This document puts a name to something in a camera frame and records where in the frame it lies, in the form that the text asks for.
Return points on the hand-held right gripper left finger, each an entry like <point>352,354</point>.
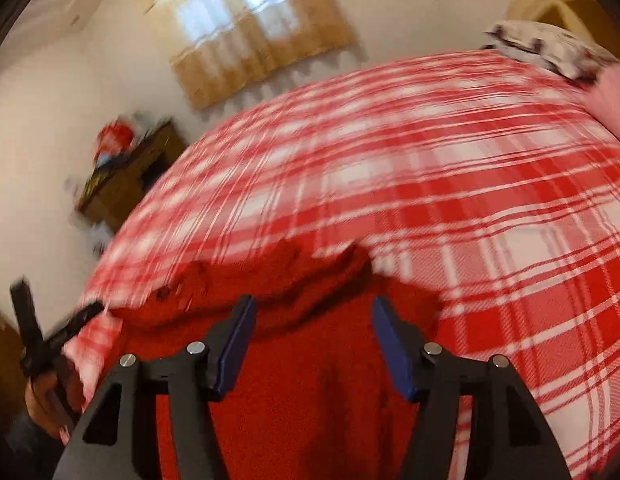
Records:
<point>235,346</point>

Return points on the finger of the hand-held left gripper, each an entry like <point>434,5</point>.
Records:
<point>75,321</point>
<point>24,310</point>

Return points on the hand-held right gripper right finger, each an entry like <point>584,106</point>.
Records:
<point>394,346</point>

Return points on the red embroidered knit sweater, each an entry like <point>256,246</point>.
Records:
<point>310,360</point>

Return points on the person's left hand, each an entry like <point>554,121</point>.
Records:
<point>47,407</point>

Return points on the brown wooden furniture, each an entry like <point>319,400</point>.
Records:
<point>0,355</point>

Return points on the brown wooden desk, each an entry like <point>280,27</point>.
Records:
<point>125,185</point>

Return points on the red gift bag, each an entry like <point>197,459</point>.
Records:
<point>112,140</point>

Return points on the red plaid bed sheet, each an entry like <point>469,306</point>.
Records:
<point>439,160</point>

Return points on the beige patterned window curtain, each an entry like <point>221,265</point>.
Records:
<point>250,45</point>

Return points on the grey patterned pillow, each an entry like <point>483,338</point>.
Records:
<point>539,42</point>

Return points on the cream wooden headboard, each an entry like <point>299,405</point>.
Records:
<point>564,5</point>

